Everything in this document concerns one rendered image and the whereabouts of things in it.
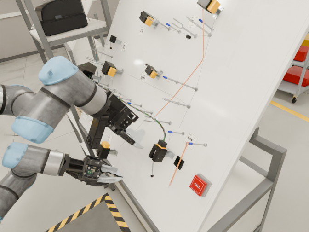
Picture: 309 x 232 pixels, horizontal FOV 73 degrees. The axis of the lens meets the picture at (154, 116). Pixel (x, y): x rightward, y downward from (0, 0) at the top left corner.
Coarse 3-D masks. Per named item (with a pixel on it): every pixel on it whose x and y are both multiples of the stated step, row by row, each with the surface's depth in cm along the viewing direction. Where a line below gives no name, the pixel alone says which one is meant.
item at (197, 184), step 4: (196, 176) 71; (192, 180) 72; (196, 180) 70; (200, 180) 69; (192, 184) 71; (196, 184) 70; (200, 184) 69; (204, 184) 68; (192, 188) 71; (196, 188) 70; (200, 188) 69; (204, 188) 68; (196, 192) 70; (200, 192) 69
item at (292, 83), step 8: (304, 40) 284; (304, 48) 259; (296, 56) 260; (304, 56) 253; (296, 64) 258; (304, 64) 250; (288, 72) 295; (296, 72) 292; (304, 72) 254; (288, 80) 297; (296, 80) 287; (304, 80) 277; (280, 88) 288; (288, 88) 285; (296, 88) 283; (304, 88) 275; (296, 96) 273
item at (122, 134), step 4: (116, 128) 60; (116, 132) 60; (120, 132) 60; (124, 132) 61; (120, 136) 60; (124, 136) 60; (128, 136) 62; (128, 140) 61; (132, 140) 63; (132, 144) 63
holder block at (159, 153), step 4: (152, 148) 81; (156, 148) 79; (152, 152) 80; (156, 152) 79; (160, 152) 78; (164, 152) 79; (152, 156) 80; (156, 156) 78; (160, 156) 79; (164, 156) 80; (156, 160) 79; (160, 160) 80
